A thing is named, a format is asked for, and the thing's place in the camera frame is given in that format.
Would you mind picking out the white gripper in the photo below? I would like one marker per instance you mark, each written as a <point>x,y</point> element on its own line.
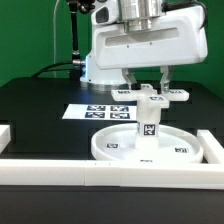
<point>174,39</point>

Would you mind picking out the white cross table base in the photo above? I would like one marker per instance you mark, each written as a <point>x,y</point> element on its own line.
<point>147,96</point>

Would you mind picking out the white round table top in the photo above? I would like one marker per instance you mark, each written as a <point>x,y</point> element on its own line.
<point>171,145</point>

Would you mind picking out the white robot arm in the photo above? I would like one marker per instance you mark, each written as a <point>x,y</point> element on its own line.
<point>135,15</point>

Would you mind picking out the white marker sheet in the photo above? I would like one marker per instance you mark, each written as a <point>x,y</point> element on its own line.
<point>100,112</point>

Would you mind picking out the white right fence bar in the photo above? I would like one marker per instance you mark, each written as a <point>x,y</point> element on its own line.
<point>213,150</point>

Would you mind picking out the white fence bar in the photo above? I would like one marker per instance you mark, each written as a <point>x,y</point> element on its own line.
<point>5,136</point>
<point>104,173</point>
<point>213,150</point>

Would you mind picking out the white left fence bar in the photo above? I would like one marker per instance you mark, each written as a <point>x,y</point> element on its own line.
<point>5,136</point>

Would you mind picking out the white front fence bar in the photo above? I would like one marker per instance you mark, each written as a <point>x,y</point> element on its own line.
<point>104,173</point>

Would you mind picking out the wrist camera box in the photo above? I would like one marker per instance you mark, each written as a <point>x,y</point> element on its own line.
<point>105,13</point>

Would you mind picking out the black camera stand pole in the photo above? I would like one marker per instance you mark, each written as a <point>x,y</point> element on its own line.
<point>74,7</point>

